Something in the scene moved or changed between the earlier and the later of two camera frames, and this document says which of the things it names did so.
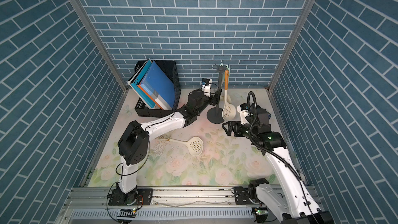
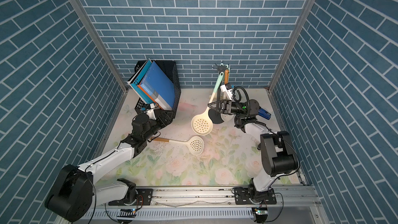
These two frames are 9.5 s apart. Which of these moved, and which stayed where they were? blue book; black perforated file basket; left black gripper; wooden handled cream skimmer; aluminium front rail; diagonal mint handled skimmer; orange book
Moved: diagonal mint handled skimmer; left black gripper
Stayed: blue book; aluminium front rail; orange book; wooden handled cream skimmer; black perforated file basket
